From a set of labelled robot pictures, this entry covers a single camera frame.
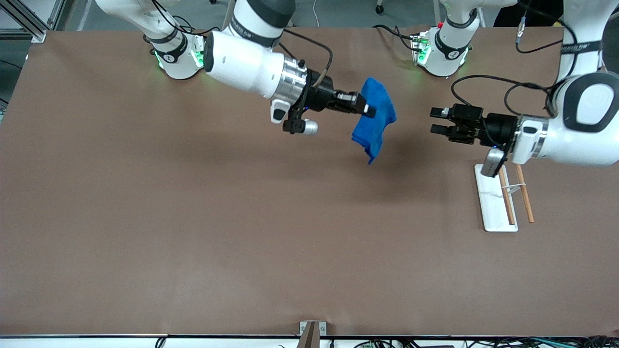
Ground blue microfibre towel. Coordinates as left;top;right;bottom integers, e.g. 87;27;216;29
351;77;398;165

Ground white rack base plate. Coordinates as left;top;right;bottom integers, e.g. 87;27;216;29
474;163;519;232

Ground black left arm base cable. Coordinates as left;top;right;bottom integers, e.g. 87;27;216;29
372;24;417;52

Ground black arm base cable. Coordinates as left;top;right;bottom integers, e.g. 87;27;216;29
145;0;221;39
372;24;417;52

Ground black cable with grey plug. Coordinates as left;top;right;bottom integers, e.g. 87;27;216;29
515;0;578;54

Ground black right arm base cable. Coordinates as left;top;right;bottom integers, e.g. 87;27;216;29
145;0;221;39

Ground black cable bundle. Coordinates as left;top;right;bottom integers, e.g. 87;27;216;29
348;336;619;348

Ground metal table edge bracket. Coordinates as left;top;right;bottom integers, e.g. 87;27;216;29
299;321;327;348

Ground aluminium frame profile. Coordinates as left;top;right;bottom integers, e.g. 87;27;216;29
0;0;66;44

